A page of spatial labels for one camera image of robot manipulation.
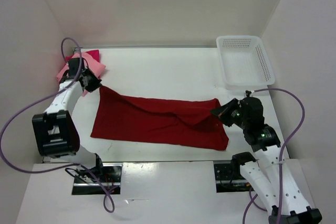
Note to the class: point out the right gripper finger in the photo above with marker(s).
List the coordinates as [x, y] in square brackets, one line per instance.
[227, 121]
[225, 109]

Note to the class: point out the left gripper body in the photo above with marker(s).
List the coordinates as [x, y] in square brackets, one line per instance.
[84, 75]

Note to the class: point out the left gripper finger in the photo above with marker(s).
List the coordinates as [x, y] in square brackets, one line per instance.
[90, 77]
[91, 87]

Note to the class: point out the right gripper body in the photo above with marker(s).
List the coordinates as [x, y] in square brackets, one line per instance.
[243, 121]

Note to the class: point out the magenta t shirt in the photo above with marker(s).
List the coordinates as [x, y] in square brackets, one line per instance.
[88, 55]

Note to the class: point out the dark red t shirt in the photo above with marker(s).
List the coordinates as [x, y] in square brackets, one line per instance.
[148, 120]

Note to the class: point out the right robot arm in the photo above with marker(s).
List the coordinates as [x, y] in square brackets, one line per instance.
[264, 167]

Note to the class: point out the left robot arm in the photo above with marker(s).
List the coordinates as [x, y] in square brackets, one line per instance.
[55, 132]

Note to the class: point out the white plastic basket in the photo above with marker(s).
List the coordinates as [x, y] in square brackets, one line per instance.
[245, 62]

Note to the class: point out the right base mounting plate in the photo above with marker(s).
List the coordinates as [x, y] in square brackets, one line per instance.
[226, 181]

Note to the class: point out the base mounting plate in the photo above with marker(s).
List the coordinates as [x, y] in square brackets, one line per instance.
[226, 181]
[85, 184]

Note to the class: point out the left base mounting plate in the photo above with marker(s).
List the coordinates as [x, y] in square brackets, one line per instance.
[85, 184]

